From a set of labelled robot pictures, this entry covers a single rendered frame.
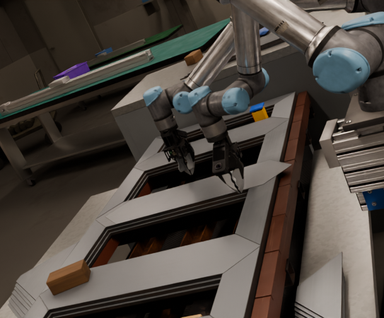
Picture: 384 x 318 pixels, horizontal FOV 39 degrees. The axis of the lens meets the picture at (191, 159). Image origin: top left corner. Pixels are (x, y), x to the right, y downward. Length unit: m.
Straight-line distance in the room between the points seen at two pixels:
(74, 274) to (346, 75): 0.97
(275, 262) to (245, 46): 0.63
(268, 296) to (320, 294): 0.18
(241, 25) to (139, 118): 1.30
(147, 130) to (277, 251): 1.51
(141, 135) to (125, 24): 8.42
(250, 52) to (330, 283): 0.69
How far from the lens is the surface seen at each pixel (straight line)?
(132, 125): 2.84
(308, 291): 1.46
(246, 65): 1.66
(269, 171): 1.84
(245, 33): 1.62
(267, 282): 1.36
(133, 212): 2.02
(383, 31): 1.44
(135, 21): 11.06
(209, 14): 10.41
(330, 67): 1.32
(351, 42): 1.34
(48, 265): 2.14
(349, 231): 1.70
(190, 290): 1.46
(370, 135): 1.52
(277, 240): 1.50
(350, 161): 1.56
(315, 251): 1.67
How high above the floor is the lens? 1.57
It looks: 19 degrees down
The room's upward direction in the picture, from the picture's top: 25 degrees counter-clockwise
